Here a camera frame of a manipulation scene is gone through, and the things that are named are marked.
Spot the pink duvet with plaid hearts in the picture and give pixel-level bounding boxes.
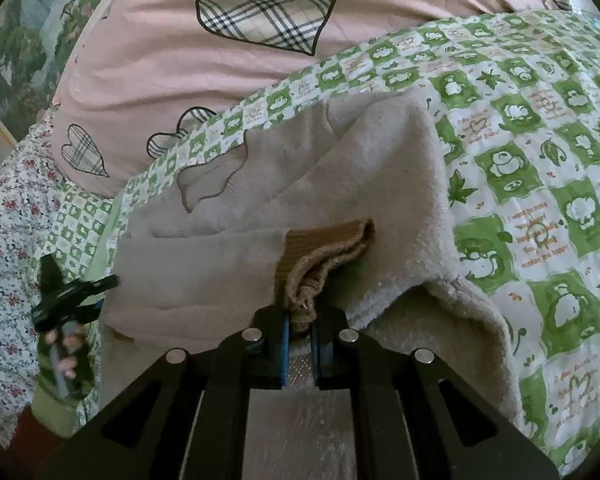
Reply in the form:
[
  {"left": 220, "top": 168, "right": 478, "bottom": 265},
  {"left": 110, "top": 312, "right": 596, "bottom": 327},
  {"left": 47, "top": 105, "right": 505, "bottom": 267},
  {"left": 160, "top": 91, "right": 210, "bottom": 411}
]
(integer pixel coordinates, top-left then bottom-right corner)
[{"left": 50, "top": 0, "right": 576, "bottom": 198}]

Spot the beige knit sweater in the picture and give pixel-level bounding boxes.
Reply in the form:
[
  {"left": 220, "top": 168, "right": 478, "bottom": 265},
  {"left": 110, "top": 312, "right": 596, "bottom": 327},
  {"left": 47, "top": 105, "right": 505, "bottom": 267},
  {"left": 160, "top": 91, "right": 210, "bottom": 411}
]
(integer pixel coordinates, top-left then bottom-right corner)
[{"left": 96, "top": 91, "right": 528, "bottom": 461}]

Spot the landscape wall painting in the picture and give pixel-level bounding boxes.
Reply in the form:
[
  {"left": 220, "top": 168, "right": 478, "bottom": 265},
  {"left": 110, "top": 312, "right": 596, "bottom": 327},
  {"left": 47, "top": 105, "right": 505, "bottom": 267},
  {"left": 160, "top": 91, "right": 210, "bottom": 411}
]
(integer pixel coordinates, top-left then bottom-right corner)
[{"left": 0, "top": 0, "right": 116, "bottom": 161}]

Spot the floral bedsheet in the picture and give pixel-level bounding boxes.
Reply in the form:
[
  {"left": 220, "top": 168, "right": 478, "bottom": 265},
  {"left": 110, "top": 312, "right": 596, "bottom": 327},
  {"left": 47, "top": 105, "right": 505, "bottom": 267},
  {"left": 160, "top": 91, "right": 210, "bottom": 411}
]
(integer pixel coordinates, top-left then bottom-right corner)
[{"left": 0, "top": 110, "right": 106, "bottom": 446}]

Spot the person's left hand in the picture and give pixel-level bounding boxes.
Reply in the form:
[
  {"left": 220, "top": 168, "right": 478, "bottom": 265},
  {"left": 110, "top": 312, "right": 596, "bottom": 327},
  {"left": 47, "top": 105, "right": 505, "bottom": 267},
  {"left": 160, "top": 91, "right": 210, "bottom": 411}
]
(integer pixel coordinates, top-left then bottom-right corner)
[{"left": 44, "top": 329, "right": 86, "bottom": 381}]

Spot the green checkered pillow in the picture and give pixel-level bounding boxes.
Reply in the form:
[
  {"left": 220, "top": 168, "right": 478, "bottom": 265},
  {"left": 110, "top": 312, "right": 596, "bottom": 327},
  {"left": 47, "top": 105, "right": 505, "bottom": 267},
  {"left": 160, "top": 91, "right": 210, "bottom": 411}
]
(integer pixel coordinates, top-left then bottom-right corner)
[{"left": 42, "top": 180, "right": 131, "bottom": 286}]

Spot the green checkered printed blanket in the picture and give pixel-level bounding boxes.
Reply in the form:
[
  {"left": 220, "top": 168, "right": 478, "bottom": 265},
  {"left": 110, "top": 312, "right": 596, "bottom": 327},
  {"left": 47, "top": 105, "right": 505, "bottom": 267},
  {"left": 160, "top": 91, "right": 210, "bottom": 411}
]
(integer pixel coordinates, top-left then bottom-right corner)
[{"left": 30, "top": 7, "right": 600, "bottom": 471}]

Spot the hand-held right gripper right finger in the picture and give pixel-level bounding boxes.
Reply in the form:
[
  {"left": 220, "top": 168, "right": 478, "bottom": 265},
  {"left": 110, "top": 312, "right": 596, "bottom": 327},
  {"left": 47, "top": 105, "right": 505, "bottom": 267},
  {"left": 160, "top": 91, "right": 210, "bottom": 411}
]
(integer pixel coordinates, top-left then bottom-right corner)
[{"left": 312, "top": 309, "right": 562, "bottom": 480}]

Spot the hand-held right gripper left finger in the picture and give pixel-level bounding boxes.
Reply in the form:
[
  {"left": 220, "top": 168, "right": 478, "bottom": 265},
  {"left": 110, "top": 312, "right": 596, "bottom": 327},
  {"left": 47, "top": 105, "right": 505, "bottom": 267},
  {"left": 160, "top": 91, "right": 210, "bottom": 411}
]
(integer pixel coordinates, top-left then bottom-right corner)
[{"left": 37, "top": 310, "right": 289, "bottom": 480}]

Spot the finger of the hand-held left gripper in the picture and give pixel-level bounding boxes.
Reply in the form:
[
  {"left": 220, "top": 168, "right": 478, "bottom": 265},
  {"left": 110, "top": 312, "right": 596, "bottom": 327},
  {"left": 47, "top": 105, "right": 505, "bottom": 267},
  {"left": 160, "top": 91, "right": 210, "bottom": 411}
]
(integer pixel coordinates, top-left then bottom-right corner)
[
  {"left": 32, "top": 302, "right": 103, "bottom": 333},
  {"left": 39, "top": 254, "right": 121, "bottom": 306}
]

